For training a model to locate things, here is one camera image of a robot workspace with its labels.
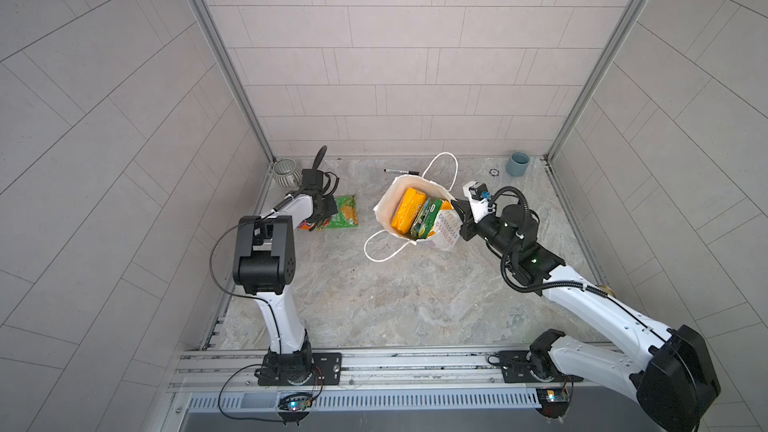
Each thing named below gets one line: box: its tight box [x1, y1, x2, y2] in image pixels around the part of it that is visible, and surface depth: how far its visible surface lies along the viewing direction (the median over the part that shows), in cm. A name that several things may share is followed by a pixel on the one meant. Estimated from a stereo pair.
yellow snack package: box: [391, 187, 427, 235], surface depth 86 cm
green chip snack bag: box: [320, 195, 359, 229], surface depth 98 cm
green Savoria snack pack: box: [410, 198, 442, 239], surface depth 86 cm
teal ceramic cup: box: [506, 151, 530, 177], surface depth 113 cm
